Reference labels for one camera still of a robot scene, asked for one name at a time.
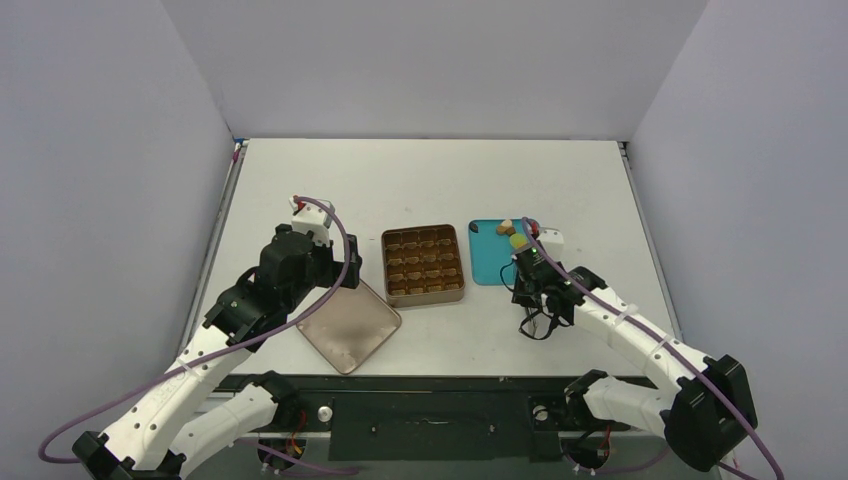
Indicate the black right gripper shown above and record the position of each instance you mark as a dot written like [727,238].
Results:
[525,266]

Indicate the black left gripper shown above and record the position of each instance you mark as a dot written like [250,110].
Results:
[333,268]

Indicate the orange cookie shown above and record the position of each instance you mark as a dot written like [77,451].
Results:
[517,240]

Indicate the gold cookie tin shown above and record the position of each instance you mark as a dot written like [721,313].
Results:
[422,266]

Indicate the metal tongs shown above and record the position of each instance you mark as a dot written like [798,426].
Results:
[531,324]

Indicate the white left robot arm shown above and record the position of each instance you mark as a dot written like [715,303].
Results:
[161,437]

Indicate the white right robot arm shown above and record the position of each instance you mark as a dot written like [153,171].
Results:
[701,406]

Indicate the gold tin lid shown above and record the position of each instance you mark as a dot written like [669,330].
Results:
[350,327]

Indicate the teal plastic tray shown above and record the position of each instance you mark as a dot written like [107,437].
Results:
[490,254]

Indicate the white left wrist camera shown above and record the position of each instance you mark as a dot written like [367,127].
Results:
[311,220]

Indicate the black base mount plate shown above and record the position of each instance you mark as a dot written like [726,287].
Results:
[386,418]

